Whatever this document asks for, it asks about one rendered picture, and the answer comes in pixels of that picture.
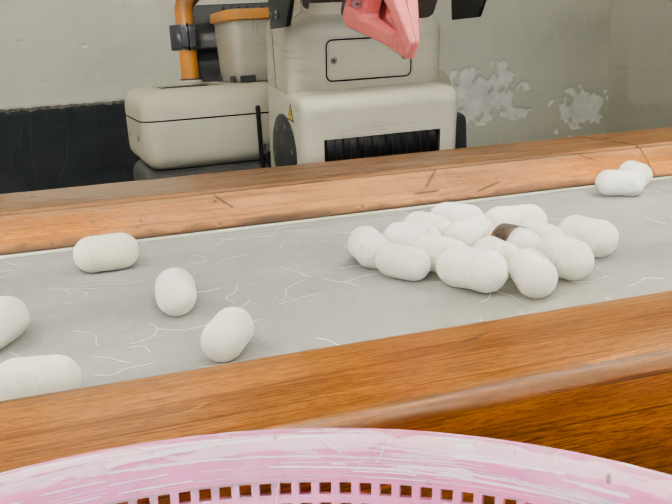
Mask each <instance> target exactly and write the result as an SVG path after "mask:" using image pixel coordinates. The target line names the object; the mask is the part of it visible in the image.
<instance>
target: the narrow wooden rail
mask: <svg viewBox="0 0 672 504"><path fill-rule="evenodd" d="M293 428H377V429H401V430H415V431H429V432H442V433H451V434H461V435H470V436H479V437H487V438H494V439H501V440H508V441H515V442H522V443H529V444H534V445H540V446H545V447H551V448H556V449H562V450H567V451H573V452H578V453H582V454H587V455H591V456H596V457H600V458H605V459H610V460H614V461H619V462H623V463H627V464H631V465H635V466H639V467H643V468H647V469H650V470H654V471H658V472H662V473H666V474H670V475H672V290H670V291H664V292H658V293H652V294H646V295H640V296H634V297H628V298H622V299H616V300H610V301H604V302H597V303H591V304H585V305H579V306H573V307H567V308H561V309H555V310H549V311H543V312H537V313H531V314H525V315H518V316H512V317H506V318H500V319H494V320H488V321H482V322H476V323H470V324H464V325H458V326H452V327H446V328H439V329H433V330H427V331H421V332H415V333H409V334H403V335H397V336H391V337H385V338H379V339H373V340H367V341H360V342H354V343H348V344H342V345H336V346H330V347H324V348H318V349H312V350H306V351H300V352H294V353H288V354H281V355H275V356H269V357H263V358H257V359H251V360H245V361H239V362H233V363H227V364H221V365H215V366H209V367H202V368H196V369H190V370H184V371H178V372H172V373H166V374H160V375H154V376H148V377H142V378H136V379H130V380H123V381H117V382H111V383H105V384H99V385H93V386H87V387H81V388H75V389H69V390H63V391H57V392H51V393H44V394H38V395H32V396H26V397H20V398H14V399H8V400H2V401H0V473H2V472H6V471H9V470H13V469H17V468H21V467H26V466H30V465H34V464H38V463H43V462H47V461H51V460H55V459H60V458H65V457H70V456H75V455H79V454H84V453H89V452H94V451H99V450H104V449H110V448H116V447H122V446H128V445H134V444H139V443H145V442H152V441H159V440H167V439H174V438H181V437H189V436H198V435H208V434H218V433H227V432H239V431H254V430H269V429H293Z"/></svg>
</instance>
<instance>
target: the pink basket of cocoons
mask: <svg viewBox="0 0 672 504"><path fill-rule="evenodd" d="M300 482H311V492H301V490H300ZM320 482H331V492H321V489H320ZM340 482H351V492H341V487H340ZM280 483H291V491H292V492H290V493H281V491H280ZM361 483H371V493H361ZM260 484H271V490H272V493H268V494H261V493H260ZM381 484H392V493H391V494H382V493H381ZM242 485H251V492H252V495H240V486H242ZM401 485H407V486H412V496H409V495H401ZM221 487H231V495H232V496H229V497H220V488H221ZM422 487H429V488H432V498H430V497H421V491H422ZM203 489H211V498H210V499H202V500H200V494H199V490H203ZM442 489H446V490H453V500H447V499H442ZM187 491H190V493H191V501H187V502H179V493H180V492H187ZM463 492H469V493H474V501H473V503H469V502H463ZM166 494H170V501H171V504H281V503H292V504H301V503H312V504H321V502H332V504H341V503H351V504H361V503H367V504H484V495H488V496H494V497H495V504H505V498H506V499H511V500H516V504H527V503H532V504H672V475H670V474H666V473H662V472H658V471H654V470H650V469H647V468H643V467H639V466H635V465H631V464H627V463H623V462H619V461H614V460H610V459H605V458H600V457H596V456H591V455H587V454H582V453H578V452H573V451H567V450H562V449H556V448H551V447H545V446H540V445H534V444H529V443H522V442H515V441H508V440H501V439H494V438H487V437H479V436H470V435H461V434H451V433H442V432H429V431H415V430H401V429H377V428H293V429H269V430H254V431H239V432H227V433H218V434H208V435H198V436H189V437H181V438H174V439H167V440H159V441H152V442H145V443H139V444H134V445H128V446H122V447H116V448H110V449H104V450H99V451H94V452H89V453H84V454H79V455H75V456H70V457H65V458H60V459H55V460H51V461H47V462H43V463H38V464H34V465H30V466H26V467H21V468H17V469H13V470H9V471H6V472H2V473H0V504H116V503H120V502H126V501H128V504H137V499H142V498H148V497H149V501H150V504H159V502H158V496H160V495H166Z"/></svg>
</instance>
